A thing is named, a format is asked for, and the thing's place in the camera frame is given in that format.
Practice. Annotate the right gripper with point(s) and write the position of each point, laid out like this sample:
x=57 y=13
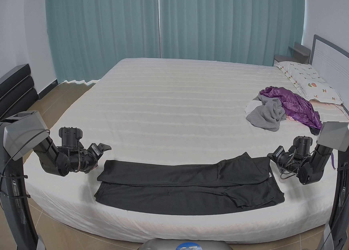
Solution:
x=282 y=161

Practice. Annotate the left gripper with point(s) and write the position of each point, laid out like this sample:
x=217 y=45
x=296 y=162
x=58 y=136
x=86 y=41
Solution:
x=95 y=150

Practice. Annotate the black T-shirt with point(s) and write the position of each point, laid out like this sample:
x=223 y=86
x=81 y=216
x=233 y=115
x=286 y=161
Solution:
x=177 y=189

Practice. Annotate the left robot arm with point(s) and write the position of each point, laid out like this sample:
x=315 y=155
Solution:
x=24 y=134

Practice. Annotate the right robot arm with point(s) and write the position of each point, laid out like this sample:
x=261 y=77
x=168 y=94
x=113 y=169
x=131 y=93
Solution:
x=334 y=136

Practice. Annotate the bed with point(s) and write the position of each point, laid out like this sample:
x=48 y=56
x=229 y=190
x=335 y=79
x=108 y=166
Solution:
x=177 y=93

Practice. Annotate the pink garment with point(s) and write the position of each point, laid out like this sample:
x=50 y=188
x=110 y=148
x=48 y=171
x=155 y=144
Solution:
x=289 y=117

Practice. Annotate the small black garment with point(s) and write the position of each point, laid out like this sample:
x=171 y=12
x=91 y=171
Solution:
x=315 y=131

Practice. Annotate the grey garment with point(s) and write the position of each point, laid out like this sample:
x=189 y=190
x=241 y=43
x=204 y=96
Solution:
x=263 y=116

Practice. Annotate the purple satin garment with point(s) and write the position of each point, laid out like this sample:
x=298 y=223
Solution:
x=295 y=103

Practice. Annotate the white garment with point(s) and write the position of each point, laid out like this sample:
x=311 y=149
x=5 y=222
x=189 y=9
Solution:
x=250 y=106

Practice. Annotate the white printed pillow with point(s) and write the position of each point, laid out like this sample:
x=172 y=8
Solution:
x=308 y=80

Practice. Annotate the black chest of drawers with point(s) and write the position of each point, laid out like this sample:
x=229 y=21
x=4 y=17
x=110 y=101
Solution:
x=16 y=88

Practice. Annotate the grey bedside table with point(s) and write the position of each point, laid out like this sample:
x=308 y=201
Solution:
x=300 y=49

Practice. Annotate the blue-green curtain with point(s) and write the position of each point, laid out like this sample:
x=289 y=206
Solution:
x=103 y=25
x=229 y=12

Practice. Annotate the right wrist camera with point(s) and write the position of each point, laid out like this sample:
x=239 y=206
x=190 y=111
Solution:
x=278 y=150

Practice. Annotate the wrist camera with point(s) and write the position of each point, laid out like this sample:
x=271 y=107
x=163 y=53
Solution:
x=79 y=135
x=278 y=150

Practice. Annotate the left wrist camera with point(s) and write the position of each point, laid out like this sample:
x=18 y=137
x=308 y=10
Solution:
x=79 y=135

